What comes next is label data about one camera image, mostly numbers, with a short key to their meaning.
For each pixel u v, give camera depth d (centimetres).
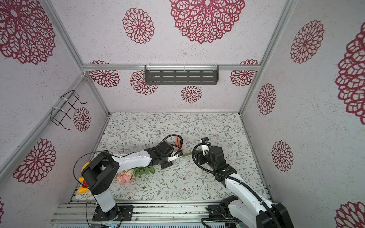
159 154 71
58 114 73
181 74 93
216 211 73
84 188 78
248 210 55
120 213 73
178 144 97
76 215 76
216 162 63
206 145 70
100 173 47
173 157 80
